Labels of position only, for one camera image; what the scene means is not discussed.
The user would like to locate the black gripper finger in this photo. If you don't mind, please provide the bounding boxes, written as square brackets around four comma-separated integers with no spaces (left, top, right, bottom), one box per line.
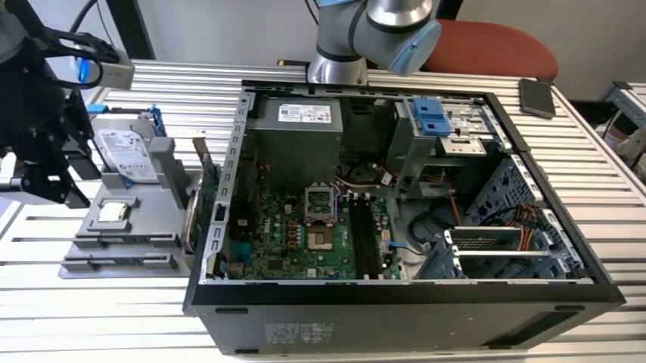
[15,130,78,206]
[50,90,96,209]

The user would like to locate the black RAM slot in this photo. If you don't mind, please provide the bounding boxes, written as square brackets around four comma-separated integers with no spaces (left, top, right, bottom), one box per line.
[363,197,375,277]
[350,197,362,277]
[357,197,369,277]

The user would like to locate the hard disk in blue carrier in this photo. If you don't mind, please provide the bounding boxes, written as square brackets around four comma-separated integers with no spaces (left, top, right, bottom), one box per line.
[86,104,168,186]

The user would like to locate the silver CPU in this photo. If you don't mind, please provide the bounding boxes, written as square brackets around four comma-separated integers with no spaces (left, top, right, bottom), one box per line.
[96,202,134,222]

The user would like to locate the grey parts rack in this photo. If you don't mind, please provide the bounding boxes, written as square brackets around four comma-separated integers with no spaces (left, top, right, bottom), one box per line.
[58,135,203,281]

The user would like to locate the green graphics card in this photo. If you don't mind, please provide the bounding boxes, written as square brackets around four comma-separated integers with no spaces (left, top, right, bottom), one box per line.
[184,135,223,254]

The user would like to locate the grey power supply unit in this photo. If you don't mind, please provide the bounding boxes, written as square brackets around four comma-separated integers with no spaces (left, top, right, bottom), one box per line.
[247,96,345,190]

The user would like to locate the metal socket cover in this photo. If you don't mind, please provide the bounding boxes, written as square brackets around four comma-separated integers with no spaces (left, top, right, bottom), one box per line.
[305,183,338,225]

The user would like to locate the CPU socket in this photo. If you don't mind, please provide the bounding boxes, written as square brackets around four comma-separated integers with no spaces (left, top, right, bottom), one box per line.
[306,225,338,251]

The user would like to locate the green motherboard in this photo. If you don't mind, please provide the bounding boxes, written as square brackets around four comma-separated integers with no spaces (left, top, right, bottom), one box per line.
[226,192,405,281]

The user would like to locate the blue plastic drive latch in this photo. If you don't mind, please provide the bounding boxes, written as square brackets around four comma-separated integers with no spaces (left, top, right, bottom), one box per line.
[411,97,454,136]

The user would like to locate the black open PC case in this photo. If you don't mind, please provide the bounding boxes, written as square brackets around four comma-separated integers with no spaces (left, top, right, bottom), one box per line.
[180,79,628,356]

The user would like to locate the red office chair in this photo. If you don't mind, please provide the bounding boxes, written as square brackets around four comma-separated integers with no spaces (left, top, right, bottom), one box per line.
[421,20,559,82]

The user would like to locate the grey metal drive cage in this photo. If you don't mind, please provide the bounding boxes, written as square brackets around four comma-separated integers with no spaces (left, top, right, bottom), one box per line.
[418,222,574,281]

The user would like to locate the dark flat phone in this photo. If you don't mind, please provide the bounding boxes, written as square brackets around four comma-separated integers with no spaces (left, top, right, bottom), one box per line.
[518,77,557,120]

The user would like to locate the aluminium side table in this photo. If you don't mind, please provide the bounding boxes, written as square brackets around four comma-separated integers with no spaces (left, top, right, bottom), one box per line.
[598,79,646,129]

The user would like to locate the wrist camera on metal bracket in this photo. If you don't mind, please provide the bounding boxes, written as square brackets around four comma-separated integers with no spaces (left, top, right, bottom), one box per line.
[0,149,27,196]

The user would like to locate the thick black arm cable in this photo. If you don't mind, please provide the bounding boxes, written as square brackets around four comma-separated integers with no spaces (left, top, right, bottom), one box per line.
[43,0,126,92]

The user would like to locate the black vertical post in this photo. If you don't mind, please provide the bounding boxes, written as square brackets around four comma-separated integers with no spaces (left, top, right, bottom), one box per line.
[114,0,155,61]

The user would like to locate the coloured power wire bundle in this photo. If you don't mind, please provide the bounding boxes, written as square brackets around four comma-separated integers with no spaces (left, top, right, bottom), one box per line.
[335,162,399,190]

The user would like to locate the black cable bundle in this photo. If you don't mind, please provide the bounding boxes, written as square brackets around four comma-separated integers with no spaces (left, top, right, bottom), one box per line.
[407,207,449,245]

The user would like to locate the metal drive bay frame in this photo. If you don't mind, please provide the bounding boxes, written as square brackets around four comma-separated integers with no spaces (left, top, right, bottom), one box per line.
[386,94,509,200]

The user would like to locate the orange data cable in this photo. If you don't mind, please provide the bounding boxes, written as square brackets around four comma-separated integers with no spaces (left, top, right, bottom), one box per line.
[447,188,463,228]

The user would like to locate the red orange drive wires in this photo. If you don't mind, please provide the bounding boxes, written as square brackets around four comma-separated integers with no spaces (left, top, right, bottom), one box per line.
[514,203,541,253]

